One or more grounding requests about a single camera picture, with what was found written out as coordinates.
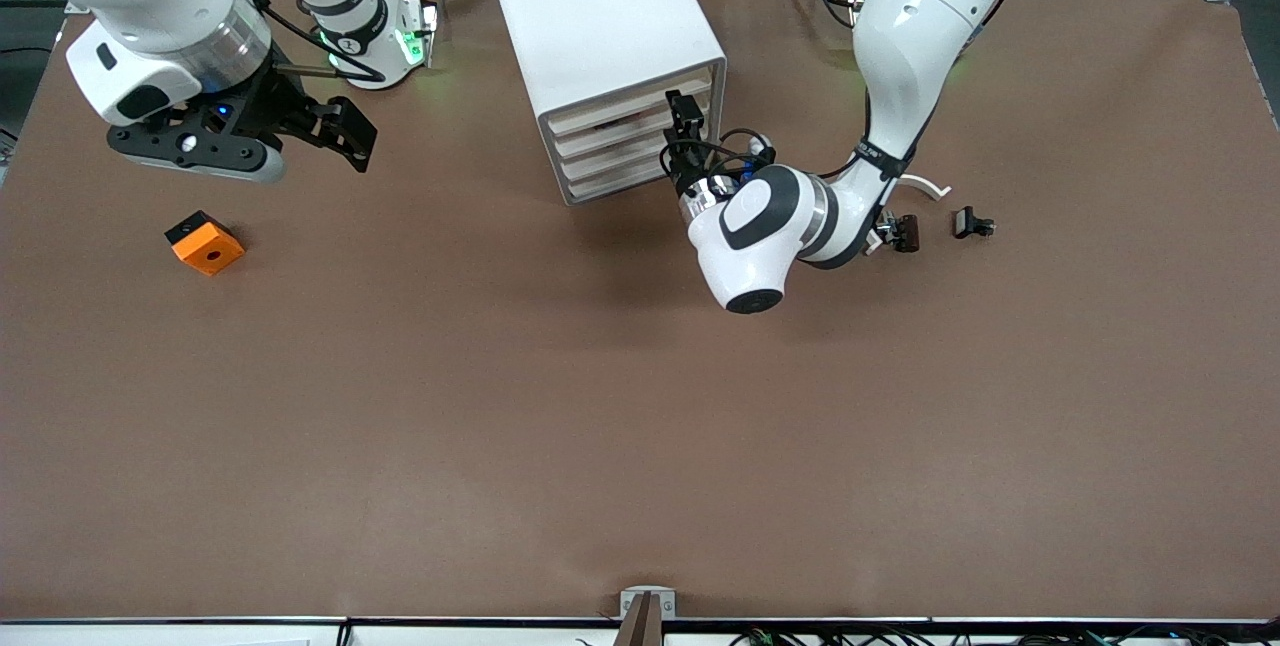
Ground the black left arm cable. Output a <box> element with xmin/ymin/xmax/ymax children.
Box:
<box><xmin>657</xmin><ymin>124</ymin><xmax>779</xmax><ymax>192</ymax></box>

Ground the white curved plastic part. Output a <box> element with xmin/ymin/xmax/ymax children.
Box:
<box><xmin>865</xmin><ymin>173</ymin><xmax>952</xmax><ymax>255</ymax></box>

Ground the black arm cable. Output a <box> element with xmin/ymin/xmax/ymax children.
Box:
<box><xmin>253</xmin><ymin>0</ymin><xmax>388</xmax><ymax>85</ymax></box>
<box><xmin>657</xmin><ymin>124</ymin><xmax>779</xmax><ymax>192</ymax></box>

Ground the white four-drawer cabinet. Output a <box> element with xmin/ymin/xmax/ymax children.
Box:
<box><xmin>483</xmin><ymin>0</ymin><xmax>728</xmax><ymax>207</ymax></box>

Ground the dark brown connector block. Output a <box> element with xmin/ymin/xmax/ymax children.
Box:
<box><xmin>878</xmin><ymin>211</ymin><xmax>921</xmax><ymax>254</ymax></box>

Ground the white cabinet drawer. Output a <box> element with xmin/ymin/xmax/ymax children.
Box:
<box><xmin>560</xmin><ymin>126</ymin><xmax>669</xmax><ymax>182</ymax></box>
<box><xmin>553</xmin><ymin>96</ymin><xmax>715</xmax><ymax>160</ymax></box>
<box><xmin>545</xmin><ymin>69</ymin><xmax>715</xmax><ymax>137</ymax></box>
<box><xmin>566</xmin><ymin>151</ymin><xmax>681</xmax><ymax>205</ymax></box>

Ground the orange and black button housing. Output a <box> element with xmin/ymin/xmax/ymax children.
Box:
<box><xmin>164</xmin><ymin>210</ymin><xmax>246</xmax><ymax>278</ymax></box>

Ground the grey metal bracket plate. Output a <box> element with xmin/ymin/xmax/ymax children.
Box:
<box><xmin>620</xmin><ymin>586</ymin><xmax>677</xmax><ymax>620</ymax></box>

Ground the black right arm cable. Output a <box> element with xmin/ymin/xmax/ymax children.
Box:
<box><xmin>253</xmin><ymin>0</ymin><xmax>388</xmax><ymax>85</ymax></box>

